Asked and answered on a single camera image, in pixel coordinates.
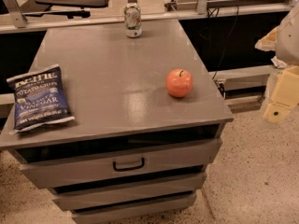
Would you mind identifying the top grey drawer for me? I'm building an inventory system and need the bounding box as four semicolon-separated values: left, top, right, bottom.
21;138;222;189

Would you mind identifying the middle grey drawer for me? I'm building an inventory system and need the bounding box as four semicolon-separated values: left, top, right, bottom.
53;172;206;211

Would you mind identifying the grey metal rail frame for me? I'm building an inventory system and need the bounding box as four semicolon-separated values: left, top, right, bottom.
0;0;298;34

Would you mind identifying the white green soda can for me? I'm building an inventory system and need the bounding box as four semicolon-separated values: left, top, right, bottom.
124;3;142;38

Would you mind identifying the blue potato chips bag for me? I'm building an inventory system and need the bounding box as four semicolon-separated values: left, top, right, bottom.
7;64;75;133

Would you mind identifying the grey drawer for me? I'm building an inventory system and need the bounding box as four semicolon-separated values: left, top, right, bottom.
21;138;222;189
72;191;196;224
53;172;206;211

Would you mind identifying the black drawer handle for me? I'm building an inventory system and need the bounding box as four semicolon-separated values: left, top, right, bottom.
112;158;145;172

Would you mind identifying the red apple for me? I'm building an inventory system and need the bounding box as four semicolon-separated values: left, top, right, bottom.
165;69;193;98

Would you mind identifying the bottom grey drawer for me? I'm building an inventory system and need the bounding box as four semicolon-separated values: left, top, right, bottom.
72;191;196;224

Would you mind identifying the black hanging cable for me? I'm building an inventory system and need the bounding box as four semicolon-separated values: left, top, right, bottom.
210;6;241;80

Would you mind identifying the grey drawer cabinet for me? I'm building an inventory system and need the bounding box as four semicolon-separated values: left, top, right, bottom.
0;21;233;216

